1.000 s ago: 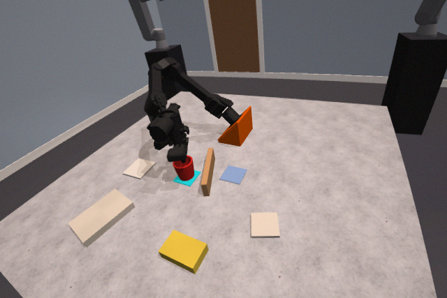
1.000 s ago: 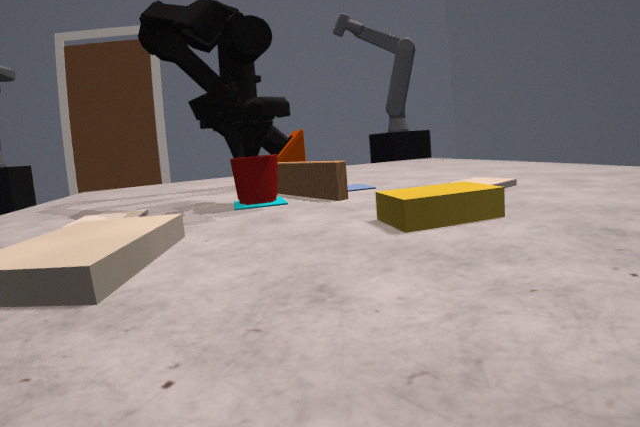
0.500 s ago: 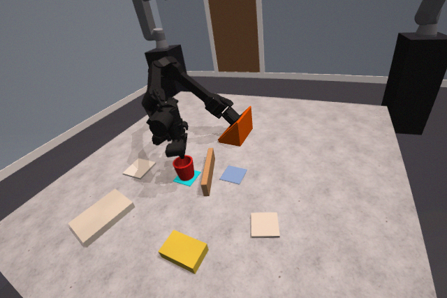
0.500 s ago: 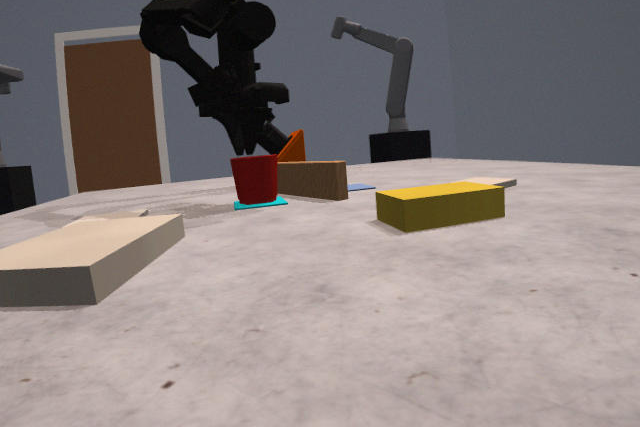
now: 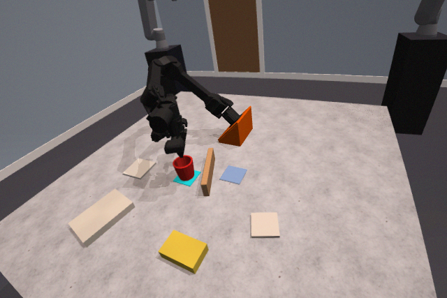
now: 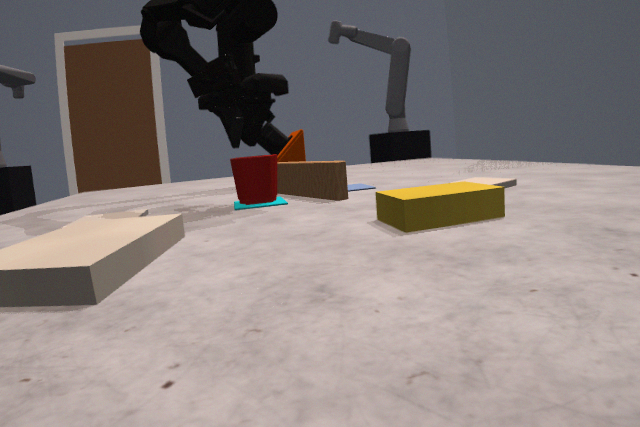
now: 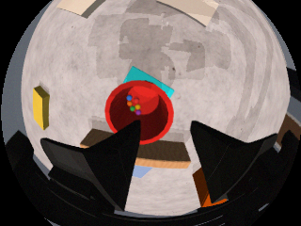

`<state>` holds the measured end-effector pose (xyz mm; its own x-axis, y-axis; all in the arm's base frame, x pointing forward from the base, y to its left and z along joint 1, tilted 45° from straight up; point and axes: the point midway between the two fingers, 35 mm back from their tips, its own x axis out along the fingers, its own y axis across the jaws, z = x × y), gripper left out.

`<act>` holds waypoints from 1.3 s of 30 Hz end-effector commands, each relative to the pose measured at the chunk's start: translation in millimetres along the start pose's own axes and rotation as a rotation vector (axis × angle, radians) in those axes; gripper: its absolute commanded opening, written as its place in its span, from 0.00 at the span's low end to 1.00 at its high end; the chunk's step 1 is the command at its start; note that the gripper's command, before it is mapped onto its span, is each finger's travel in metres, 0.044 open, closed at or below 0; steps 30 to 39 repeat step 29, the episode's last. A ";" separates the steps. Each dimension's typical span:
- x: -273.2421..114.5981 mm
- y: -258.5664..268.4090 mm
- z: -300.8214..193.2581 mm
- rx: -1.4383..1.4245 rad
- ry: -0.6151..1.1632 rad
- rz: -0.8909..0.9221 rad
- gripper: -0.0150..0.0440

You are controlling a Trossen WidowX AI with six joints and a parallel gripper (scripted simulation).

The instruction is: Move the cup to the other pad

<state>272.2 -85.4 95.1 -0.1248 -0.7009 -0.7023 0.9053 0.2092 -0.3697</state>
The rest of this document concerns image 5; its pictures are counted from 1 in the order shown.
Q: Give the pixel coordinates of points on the red cup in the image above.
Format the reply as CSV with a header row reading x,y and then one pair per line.
x,y
184,167

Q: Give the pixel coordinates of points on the yellow rectangular block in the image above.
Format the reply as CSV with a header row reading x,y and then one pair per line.
x,y
184,251

